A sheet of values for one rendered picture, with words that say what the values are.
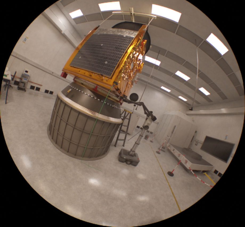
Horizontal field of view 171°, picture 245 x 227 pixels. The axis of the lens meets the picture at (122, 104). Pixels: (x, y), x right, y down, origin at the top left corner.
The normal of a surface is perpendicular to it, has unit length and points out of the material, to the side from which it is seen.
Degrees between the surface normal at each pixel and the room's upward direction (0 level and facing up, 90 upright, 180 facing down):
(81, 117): 90
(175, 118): 90
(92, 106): 62
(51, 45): 90
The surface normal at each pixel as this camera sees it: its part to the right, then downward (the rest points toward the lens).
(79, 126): 0.28, 0.10
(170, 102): -0.13, -0.09
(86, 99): 0.37, -0.37
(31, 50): 0.90, 0.41
